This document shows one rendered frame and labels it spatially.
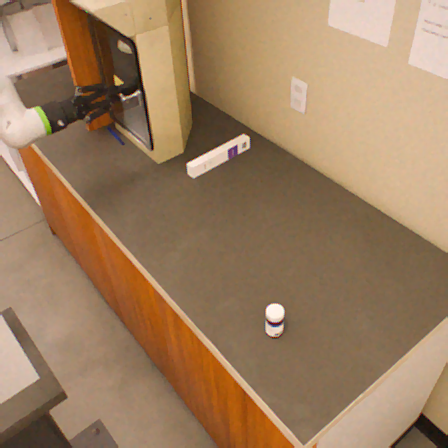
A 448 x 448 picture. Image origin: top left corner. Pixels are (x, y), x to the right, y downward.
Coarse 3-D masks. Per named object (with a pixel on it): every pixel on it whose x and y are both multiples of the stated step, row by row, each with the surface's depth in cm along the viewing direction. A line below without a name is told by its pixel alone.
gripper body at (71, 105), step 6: (72, 96) 151; (78, 96) 151; (60, 102) 149; (66, 102) 149; (72, 102) 150; (78, 102) 151; (66, 108) 148; (72, 108) 149; (78, 108) 152; (84, 108) 154; (66, 114) 148; (72, 114) 149; (78, 114) 153; (84, 114) 155; (72, 120) 151
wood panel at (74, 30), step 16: (64, 0) 158; (64, 16) 161; (80, 16) 165; (64, 32) 164; (80, 32) 168; (80, 48) 171; (80, 64) 174; (96, 64) 178; (80, 80) 177; (96, 80) 181; (96, 128) 192
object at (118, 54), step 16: (96, 32) 161; (112, 32) 150; (112, 48) 156; (128, 48) 146; (112, 64) 162; (128, 64) 152; (112, 80) 169; (128, 80) 157; (112, 112) 183; (128, 112) 170; (144, 112) 159; (128, 128) 177; (144, 128) 165; (144, 144) 172
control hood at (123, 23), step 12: (72, 0) 138; (84, 0) 135; (96, 0) 135; (108, 0) 134; (120, 0) 134; (96, 12) 130; (108, 12) 132; (120, 12) 134; (108, 24) 138; (120, 24) 136; (132, 24) 138
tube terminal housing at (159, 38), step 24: (144, 0) 137; (168, 0) 145; (144, 24) 141; (168, 24) 146; (144, 48) 145; (168, 48) 150; (144, 72) 149; (168, 72) 155; (168, 96) 160; (168, 120) 165; (168, 144) 171
